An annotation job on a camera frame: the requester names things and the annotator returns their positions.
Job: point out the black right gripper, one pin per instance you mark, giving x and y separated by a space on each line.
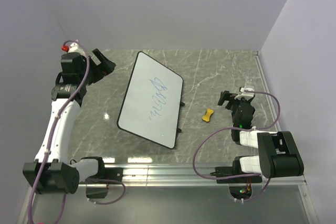
224 96

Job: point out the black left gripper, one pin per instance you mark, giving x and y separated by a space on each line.
106 67

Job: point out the yellow bone-shaped eraser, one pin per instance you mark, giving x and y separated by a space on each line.
207 116

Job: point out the white whiteboard black frame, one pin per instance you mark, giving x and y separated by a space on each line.
152 101

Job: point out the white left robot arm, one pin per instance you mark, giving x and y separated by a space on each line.
51 172

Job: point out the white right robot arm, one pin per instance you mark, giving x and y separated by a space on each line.
278 155

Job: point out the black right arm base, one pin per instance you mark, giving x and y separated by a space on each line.
241 187

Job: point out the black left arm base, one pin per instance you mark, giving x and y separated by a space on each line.
98 186

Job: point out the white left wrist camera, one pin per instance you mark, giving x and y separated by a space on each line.
75 47

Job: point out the aluminium side rail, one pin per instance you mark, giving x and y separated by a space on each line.
270 100

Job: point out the aluminium mounting rail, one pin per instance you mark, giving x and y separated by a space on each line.
169 175

